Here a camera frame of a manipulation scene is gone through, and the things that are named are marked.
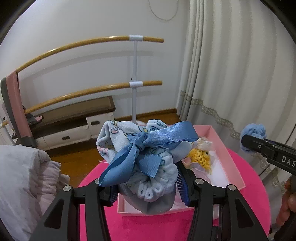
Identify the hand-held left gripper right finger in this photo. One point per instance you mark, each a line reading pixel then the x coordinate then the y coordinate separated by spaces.
pixel 182 187

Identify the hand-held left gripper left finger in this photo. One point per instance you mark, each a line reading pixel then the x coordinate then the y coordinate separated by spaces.
pixel 113 194

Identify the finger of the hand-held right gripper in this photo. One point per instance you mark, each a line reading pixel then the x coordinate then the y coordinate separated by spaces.
pixel 256 146

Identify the light blue scrunchie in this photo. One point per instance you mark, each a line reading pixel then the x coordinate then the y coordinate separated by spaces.
pixel 253 129

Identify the pastel organza scrunchie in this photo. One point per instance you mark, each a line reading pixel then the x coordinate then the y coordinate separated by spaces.
pixel 196 170

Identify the pink box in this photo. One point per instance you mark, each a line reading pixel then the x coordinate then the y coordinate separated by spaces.
pixel 227 155

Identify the printed scrunchie with blue ribbon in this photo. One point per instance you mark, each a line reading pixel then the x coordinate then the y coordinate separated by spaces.
pixel 152 180

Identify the yellow knitted scrunchie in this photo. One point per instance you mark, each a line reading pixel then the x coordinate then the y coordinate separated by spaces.
pixel 201 157

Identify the person's right hand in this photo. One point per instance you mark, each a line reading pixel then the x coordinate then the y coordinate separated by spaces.
pixel 289 199

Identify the narrow white storage box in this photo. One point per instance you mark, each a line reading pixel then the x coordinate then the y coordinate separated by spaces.
pixel 99 124

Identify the wide white storage box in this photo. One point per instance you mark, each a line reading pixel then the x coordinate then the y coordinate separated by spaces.
pixel 64 138

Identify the low white drawer bench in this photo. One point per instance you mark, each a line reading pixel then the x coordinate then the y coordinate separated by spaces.
pixel 76 111

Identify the cream curtain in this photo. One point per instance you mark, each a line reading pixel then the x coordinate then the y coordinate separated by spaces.
pixel 231 58

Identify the grey duvet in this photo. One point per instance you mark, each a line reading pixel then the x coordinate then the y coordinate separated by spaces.
pixel 20 180

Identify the small pink and grey object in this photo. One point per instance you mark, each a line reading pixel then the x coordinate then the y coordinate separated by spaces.
pixel 35 118

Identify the grey towel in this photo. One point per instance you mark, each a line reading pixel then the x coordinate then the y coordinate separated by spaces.
pixel 8 109

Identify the short wooden barre rail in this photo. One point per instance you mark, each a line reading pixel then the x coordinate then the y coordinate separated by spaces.
pixel 92 91

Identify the white barre post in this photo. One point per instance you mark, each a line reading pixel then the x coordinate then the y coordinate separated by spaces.
pixel 134 69

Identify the long wooden barre rail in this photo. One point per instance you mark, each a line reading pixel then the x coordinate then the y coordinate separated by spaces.
pixel 81 44

